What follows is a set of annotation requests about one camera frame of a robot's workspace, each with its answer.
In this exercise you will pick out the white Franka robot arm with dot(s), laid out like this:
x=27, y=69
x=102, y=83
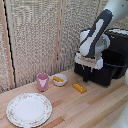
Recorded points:
x=96, y=33

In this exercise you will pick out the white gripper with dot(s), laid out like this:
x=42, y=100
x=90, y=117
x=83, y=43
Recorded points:
x=90, y=62

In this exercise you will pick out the pink cup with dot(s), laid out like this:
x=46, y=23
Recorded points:
x=42, y=82

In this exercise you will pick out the yellow food piece in bowl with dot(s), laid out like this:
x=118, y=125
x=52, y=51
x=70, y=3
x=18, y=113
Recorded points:
x=58, y=79

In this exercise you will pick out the white bowl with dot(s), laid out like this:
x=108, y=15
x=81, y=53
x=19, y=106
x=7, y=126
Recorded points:
x=60, y=83

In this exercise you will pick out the beige woven folding screen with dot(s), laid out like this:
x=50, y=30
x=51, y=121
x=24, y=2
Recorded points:
x=30, y=40

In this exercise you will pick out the white plate with floral rim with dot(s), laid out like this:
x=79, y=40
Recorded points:
x=29, y=110

